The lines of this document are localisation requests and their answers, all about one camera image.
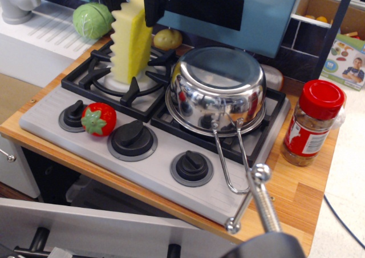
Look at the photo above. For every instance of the left black stove knob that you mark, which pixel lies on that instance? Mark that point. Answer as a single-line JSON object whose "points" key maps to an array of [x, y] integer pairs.
{"points": [[70, 118]]}

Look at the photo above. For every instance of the green toy cabbage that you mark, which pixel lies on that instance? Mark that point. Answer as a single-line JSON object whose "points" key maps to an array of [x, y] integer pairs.
{"points": [[92, 20]]}

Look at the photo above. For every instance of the toy food box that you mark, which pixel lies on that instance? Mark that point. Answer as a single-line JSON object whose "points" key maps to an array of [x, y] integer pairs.
{"points": [[345, 62]]}

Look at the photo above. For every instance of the black stove knob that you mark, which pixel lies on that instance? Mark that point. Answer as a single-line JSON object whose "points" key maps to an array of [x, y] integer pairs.
{"points": [[132, 142], [70, 118], [191, 169]]}

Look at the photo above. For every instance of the left black burner grate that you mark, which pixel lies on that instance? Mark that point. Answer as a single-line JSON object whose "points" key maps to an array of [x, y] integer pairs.
{"points": [[141, 99]]}

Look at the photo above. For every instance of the grey open oven door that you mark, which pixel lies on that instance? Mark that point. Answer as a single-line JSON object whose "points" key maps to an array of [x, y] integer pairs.
{"points": [[96, 233]]}

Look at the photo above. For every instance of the yellow sponge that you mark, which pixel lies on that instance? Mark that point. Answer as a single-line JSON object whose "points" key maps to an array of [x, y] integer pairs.
{"points": [[131, 41]]}

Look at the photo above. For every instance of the white sink drainboard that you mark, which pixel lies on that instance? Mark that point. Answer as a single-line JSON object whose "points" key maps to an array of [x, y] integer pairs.
{"points": [[38, 50]]}

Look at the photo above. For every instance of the red-lidded spice jar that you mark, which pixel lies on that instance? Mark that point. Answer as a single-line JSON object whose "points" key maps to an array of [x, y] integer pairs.
{"points": [[314, 116]]}

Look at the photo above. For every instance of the toy potato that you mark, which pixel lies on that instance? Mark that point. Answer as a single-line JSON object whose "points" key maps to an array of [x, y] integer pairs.
{"points": [[168, 39]]}

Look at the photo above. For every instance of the black burner grate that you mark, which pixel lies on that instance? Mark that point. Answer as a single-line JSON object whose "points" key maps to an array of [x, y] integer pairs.
{"points": [[141, 99], [258, 142]]}

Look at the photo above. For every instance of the right black stove knob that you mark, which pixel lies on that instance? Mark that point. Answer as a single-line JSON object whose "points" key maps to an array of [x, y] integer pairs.
{"points": [[191, 169]]}

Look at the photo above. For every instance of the right black burner grate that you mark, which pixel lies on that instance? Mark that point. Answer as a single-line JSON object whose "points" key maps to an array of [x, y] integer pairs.
{"points": [[258, 142]]}

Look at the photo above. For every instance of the red toy strawberry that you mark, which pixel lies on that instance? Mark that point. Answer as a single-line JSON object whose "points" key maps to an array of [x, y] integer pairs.
{"points": [[99, 119]]}

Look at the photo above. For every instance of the grey toy faucet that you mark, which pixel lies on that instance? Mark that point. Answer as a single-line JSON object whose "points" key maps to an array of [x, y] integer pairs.
{"points": [[15, 12]]}

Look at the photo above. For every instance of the chrome towel rail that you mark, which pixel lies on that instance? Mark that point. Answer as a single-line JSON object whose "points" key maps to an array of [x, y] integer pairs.
{"points": [[257, 177]]}

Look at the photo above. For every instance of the grey toy stove top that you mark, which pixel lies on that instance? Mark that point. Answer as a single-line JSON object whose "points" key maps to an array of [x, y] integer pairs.
{"points": [[214, 200]]}

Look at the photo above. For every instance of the middle black stove knob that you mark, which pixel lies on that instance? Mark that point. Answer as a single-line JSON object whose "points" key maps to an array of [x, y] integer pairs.
{"points": [[132, 142]]}

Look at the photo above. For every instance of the cardboard box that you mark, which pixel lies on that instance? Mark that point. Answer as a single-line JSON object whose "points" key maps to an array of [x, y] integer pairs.
{"points": [[353, 21]]}

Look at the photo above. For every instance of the upside-down steel pot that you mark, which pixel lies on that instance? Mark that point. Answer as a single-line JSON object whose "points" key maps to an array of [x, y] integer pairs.
{"points": [[219, 92]]}

